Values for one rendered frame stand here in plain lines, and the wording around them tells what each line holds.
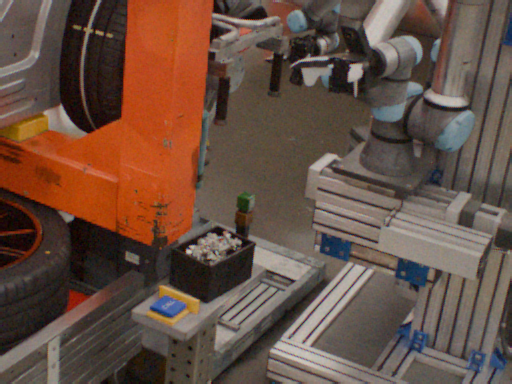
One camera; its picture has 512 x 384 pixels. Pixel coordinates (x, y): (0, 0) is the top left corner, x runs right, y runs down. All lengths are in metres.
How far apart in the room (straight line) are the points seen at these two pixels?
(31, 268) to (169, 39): 0.70
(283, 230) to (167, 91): 1.59
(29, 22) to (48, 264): 0.70
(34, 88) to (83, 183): 0.32
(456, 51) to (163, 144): 0.79
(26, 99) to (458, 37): 1.24
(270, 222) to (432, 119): 1.68
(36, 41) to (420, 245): 1.23
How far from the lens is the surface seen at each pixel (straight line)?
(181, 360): 2.82
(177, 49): 2.56
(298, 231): 4.10
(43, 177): 2.97
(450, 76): 2.54
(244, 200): 2.81
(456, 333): 3.05
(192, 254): 2.70
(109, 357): 2.93
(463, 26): 2.51
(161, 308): 2.62
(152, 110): 2.65
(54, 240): 2.85
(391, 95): 2.33
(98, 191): 2.85
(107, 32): 3.05
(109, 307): 2.83
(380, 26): 2.44
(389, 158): 2.67
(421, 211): 2.69
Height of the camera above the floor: 1.89
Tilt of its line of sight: 26 degrees down
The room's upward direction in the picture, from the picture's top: 7 degrees clockwise
